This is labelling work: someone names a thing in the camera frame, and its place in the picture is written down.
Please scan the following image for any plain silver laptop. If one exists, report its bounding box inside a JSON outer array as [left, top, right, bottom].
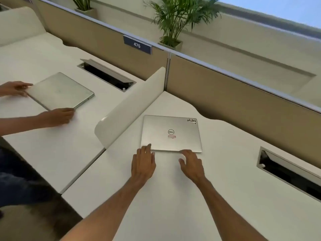
[[26, 72, 95, 111]]

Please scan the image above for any silver laptop with stickers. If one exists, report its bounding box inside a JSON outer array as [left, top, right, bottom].
[[140, 115, 203, 153]]

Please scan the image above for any blue desk number sign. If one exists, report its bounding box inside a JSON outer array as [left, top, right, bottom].
[[123, 35, 152, 55]]

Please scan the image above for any person's left hand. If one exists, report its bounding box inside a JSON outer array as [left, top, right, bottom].
[[131, 144, 156, 184]]

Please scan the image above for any another person's forearm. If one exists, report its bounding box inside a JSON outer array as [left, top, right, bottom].
[[0, 114, 44, 137]]

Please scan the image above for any person's right hand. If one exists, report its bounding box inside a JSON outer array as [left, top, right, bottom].
[[179, 149, 206, 185]]

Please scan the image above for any beige square plant pot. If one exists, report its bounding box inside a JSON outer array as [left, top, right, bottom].
[[74, 7, 98, 19], [157, 40, 183, 52]]

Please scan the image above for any large green palm plant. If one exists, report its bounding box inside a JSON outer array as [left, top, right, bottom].
[[143, 0, 222, 47]]

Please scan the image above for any beige partition panel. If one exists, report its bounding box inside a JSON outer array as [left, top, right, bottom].
[[167, 51, 321, 171], [32, 0, 171, 91]]

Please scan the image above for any desk cable tray with flap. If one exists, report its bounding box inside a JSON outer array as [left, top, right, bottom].
[[77, 59, 137, 92], [256, 146, 321, 202]]

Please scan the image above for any white curved desk divider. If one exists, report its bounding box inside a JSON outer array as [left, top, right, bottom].
[[0, 6, 46, 47], [94, 67, 167, 150]]

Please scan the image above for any small green plant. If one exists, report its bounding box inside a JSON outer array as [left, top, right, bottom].
[[69, 0, 92, 11]]

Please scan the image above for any person's right forearm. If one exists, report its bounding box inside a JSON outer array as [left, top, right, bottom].
[[192, 176, 270, 241]]

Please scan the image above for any person's left forearm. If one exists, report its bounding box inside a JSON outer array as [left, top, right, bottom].
[[60, 176, 151, 241]]

